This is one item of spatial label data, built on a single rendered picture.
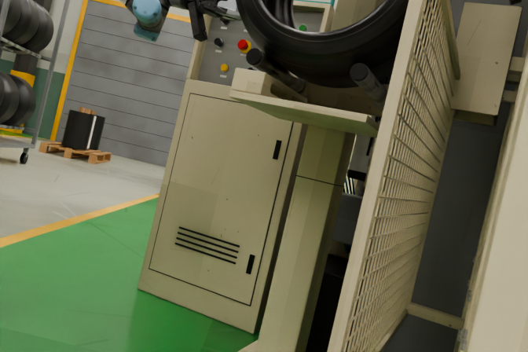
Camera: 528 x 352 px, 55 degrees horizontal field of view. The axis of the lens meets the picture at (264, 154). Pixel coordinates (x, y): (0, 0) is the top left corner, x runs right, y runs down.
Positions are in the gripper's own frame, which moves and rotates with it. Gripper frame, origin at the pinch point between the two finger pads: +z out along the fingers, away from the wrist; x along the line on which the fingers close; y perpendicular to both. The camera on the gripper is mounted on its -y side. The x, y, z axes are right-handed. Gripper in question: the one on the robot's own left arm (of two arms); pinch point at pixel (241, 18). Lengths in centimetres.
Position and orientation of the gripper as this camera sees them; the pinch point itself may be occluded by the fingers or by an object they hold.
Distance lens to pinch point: 151.0
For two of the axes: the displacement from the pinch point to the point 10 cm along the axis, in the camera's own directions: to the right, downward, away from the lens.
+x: 3.9, 1.0, 9.2
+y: 3.4, -9.4, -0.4
